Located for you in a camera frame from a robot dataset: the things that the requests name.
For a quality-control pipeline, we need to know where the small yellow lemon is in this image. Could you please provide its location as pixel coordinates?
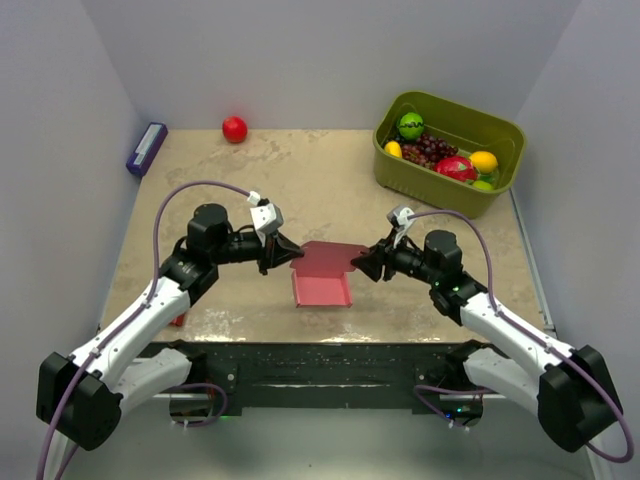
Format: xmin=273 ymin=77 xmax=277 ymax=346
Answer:
xmin=384 ymin=140 xmax=403 ymax=158

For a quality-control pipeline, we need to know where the green plastic basket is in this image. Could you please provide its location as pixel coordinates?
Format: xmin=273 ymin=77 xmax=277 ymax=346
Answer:
xmin=373 ymin=91 xmax=526 ymax=218

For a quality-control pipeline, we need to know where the red apple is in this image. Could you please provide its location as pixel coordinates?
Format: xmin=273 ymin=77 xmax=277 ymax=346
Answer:
xmin=222 ymin=116 xmax=248 ymax=144

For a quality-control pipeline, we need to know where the red box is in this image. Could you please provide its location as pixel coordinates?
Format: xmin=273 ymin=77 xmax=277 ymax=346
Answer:
xmin=169 ymin=313 xmax=186 ymax=328

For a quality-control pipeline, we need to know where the red dragon fruit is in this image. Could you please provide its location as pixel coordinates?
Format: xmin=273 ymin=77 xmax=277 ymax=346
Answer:
xmin=434 ymin=156 xmax=478 ymax=184

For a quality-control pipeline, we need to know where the purple grapes bunch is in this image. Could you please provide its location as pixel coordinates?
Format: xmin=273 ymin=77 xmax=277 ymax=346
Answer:
xmin=401 ymin=133 xmax=459 ymax=170

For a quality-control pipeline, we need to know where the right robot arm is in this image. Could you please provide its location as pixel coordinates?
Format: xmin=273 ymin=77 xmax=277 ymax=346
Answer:
xmin=351 ymin=230 xmax=622 ymax=452

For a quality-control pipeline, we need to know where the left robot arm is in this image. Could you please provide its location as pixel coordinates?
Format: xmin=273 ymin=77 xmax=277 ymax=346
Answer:
xmin=36 ymin=200 xmax=304 ymax=451

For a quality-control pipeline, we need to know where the yellow orange fruit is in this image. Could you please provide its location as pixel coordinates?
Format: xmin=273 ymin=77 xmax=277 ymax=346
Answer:
xmin=469 ymin=151 xmax=499 ymax=175

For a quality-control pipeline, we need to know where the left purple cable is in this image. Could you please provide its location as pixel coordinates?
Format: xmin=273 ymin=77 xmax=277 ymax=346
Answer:
xmin=36 ymin=180 xmax=261 ymax=480

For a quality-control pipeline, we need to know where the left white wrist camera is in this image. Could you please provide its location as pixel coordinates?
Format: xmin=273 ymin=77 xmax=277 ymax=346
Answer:
xmin=250 ymin=203 xmax=284 ymax=241

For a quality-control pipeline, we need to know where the pink paper box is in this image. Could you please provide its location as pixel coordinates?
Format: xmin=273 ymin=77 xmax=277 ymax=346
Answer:
xmin=290 ymin=241 xmax=367 ymax=308

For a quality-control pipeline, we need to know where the small green fruit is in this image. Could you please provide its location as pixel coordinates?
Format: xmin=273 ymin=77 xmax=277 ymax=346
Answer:
xmin=472 ymin=180 xmax=494 ymax=191

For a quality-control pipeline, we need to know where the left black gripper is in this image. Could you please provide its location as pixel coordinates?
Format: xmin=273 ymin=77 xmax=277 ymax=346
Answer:
xmin=212 ymin=229 xmax=304 ymax=276

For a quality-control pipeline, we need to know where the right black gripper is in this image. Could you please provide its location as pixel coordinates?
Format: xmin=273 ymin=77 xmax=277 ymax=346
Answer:
xmin=350 ymin=227 xmax=440 ymax=286

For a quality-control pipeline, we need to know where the aluminium frame rail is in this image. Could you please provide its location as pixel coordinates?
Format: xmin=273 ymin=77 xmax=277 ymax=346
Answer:
xmin=37 ymin=189 xmax=611 ymax=480

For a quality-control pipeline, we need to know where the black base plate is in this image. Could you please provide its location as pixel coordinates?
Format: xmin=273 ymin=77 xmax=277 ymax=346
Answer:
xmin=129 ymin=339 xmax=506 ymax=417

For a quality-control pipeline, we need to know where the purple box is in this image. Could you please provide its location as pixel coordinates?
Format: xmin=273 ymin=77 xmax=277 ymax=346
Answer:
xmin=126 ymin=122 xmax=168 ymax=178

